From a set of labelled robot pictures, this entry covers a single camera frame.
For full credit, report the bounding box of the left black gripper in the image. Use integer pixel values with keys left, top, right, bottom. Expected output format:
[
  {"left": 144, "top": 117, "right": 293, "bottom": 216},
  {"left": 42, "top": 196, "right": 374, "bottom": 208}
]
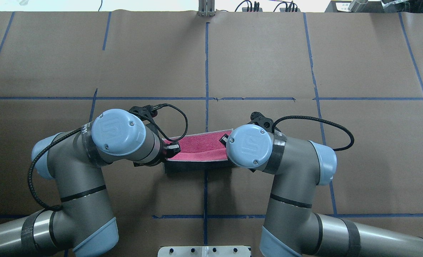
[{"left": 129, "top": 105, "right": 181, "bottom": 153}]

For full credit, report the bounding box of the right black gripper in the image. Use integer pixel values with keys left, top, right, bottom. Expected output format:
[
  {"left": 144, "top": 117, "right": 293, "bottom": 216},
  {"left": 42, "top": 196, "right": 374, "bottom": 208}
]
[{"left": 220, "top": 112, "right": 274, "bottom": 146}]

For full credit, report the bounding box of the pink towel with white edge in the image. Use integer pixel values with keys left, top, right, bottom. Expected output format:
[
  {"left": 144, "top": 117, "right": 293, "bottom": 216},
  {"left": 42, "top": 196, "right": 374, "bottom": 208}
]
[{"left": 167, "top": 128, "right": 233, "bottom": 162}]

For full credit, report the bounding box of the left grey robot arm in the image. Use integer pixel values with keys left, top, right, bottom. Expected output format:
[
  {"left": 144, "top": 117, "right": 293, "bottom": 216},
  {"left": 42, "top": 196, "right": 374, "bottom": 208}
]
[{"left": 0, "top": 104, "right": 181, "bottom": 257}]

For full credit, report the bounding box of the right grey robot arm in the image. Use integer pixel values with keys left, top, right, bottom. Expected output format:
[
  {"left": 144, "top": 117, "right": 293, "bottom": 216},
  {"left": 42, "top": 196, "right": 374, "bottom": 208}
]
[{"left": 220, "top": 112, "right": 423, "bottom": 257}]

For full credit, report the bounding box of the silver metal cylinder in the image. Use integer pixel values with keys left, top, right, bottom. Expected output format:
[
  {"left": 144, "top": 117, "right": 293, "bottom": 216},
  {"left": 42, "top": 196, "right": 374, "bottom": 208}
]
[{"left": 347, "top": 0, "right": 369, "bottom": 13}]

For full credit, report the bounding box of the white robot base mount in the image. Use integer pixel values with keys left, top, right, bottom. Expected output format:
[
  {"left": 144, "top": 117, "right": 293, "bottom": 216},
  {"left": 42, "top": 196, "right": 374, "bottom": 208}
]
[{"left": 157, "top": 245, "right": 252, "bottom": 257}]

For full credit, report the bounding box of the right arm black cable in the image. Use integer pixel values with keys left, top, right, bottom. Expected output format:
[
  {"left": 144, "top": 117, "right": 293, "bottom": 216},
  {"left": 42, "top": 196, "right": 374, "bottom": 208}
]
[{"left": 271, "top": 116, "right": 355, "bottom": 152}]

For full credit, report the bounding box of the aluminium frame post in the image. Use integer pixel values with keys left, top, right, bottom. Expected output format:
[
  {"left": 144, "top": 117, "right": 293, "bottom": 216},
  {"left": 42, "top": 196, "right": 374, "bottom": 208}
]
[{"left": 198, "top": 0, "right": 216, "bottom": 17}]

